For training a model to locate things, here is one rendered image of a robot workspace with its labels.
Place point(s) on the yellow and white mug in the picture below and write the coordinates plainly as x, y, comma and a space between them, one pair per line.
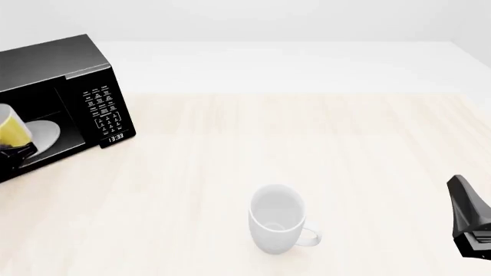
13, 129

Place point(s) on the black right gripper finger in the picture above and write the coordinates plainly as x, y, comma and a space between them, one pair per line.
466, 207

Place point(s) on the white round plate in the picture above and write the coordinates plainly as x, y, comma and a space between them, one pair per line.
46, 132

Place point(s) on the black microwave oven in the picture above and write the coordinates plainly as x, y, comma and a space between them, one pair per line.
92, 74

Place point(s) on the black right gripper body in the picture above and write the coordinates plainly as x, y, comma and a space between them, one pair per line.
475, 243

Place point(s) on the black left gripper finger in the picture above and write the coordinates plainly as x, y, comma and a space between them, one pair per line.
17, 152

